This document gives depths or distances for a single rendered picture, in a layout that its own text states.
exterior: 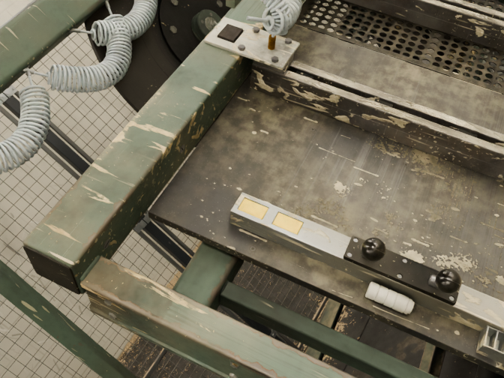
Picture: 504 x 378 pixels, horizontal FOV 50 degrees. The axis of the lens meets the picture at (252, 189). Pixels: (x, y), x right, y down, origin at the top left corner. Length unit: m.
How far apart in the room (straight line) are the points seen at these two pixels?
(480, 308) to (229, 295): 0.43
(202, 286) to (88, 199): 0.25
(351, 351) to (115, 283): 0.42
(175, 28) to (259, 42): 0.52
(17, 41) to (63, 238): 0.63
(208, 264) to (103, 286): 0.21
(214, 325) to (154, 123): 0.41
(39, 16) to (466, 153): 1.04
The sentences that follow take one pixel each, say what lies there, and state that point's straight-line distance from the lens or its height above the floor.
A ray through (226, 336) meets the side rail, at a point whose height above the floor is 1.57.
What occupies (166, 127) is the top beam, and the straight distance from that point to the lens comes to 1.05.
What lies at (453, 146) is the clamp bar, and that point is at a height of 1.38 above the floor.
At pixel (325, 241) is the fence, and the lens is 0.98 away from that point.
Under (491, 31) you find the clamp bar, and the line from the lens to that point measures 1.57.
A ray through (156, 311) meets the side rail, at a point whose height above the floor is 1.66.
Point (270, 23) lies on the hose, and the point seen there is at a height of 1.81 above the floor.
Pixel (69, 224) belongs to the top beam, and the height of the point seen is 1.84.
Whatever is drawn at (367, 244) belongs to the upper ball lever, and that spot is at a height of 1.52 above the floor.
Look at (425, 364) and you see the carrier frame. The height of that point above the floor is 0.18.
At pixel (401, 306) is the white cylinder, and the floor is 1.37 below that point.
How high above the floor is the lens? 1.97
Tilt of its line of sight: 19 degrees down
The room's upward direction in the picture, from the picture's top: 44 degrees counter-clockwise
